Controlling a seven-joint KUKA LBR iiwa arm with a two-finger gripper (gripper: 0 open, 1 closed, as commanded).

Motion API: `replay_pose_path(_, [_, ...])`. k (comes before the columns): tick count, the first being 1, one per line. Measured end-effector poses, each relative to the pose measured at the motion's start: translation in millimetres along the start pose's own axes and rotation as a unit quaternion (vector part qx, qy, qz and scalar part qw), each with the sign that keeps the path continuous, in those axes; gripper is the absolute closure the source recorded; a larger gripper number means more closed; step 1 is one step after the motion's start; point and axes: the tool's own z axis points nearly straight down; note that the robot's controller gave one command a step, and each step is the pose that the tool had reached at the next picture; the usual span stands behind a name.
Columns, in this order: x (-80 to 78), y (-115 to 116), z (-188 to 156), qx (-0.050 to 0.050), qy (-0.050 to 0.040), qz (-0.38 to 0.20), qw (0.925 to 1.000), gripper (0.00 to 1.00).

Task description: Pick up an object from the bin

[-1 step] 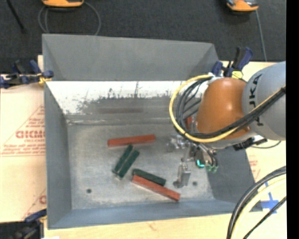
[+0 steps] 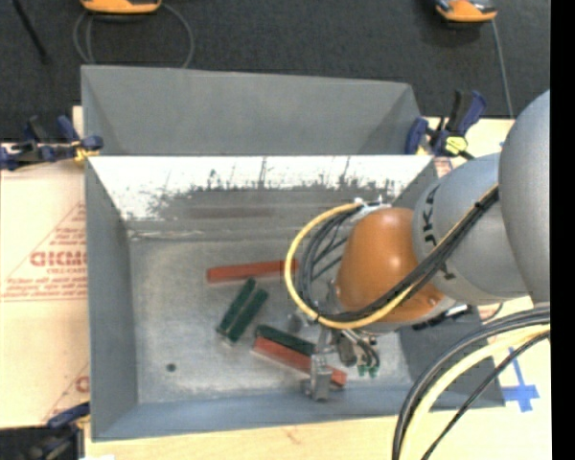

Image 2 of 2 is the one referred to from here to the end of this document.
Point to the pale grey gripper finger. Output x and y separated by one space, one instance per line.
320 387
320 363

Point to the red-brown flat block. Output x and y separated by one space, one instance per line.
282 352
244 272

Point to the dark green flat block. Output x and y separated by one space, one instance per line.
236 307
249 316
285 339

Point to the grey metal bin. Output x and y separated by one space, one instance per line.
196 352

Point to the brown cardboard board, red print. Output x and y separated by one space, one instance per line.
38 333

